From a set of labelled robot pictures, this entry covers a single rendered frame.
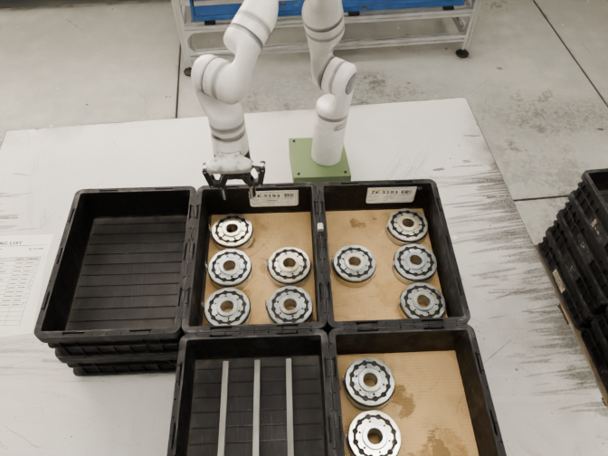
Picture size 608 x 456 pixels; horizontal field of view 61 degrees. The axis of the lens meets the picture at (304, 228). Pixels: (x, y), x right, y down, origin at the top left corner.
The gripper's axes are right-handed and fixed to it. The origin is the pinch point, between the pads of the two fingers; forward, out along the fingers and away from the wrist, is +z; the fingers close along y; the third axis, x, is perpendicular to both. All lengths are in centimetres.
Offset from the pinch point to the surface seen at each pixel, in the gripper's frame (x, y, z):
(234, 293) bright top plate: 18.2, 1.7, 14.4
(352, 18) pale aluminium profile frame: -186, -51, 71
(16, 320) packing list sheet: 15, 59, 30
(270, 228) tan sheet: -2.2, -6.7, 17.2
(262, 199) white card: -7.3, -4.9, 11.5
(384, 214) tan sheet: -5.3, -36.5, 17.2
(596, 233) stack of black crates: -20, -115, 51
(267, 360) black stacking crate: 33.4, -5.6, 17.4
